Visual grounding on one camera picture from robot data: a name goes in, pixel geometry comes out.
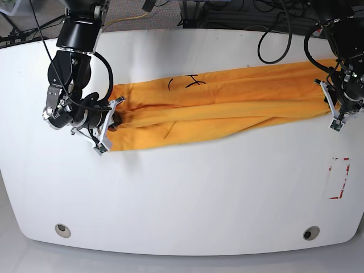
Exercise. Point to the black tripod stand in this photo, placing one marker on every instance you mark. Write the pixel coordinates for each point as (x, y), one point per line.
(17, 36)

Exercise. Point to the table grommet hole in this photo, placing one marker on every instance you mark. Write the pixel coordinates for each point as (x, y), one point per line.
(62, 230)
(311, 233)

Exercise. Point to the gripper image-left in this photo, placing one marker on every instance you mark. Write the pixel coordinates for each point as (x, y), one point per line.
(94, 120)

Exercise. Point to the orange yellow T-shirt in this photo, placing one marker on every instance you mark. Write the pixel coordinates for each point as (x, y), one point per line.
(213, 105)

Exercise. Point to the red tape rectangle marking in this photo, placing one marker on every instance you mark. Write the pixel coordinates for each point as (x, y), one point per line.
(337, 178)

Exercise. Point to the left table grommet hole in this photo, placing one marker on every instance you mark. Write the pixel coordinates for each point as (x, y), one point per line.
(62, 230)

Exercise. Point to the black robot arm image-left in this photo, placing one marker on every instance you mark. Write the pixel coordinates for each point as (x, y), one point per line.
(69, 71)

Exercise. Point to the right table grommet hole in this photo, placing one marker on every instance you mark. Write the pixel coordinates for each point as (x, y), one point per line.
(311, 233)

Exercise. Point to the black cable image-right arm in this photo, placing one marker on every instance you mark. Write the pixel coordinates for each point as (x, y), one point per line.
(282, 41)

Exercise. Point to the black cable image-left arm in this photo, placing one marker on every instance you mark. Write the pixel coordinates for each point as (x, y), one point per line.
(101, 80)

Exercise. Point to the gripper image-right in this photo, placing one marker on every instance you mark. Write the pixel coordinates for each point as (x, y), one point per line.
(349, 95)

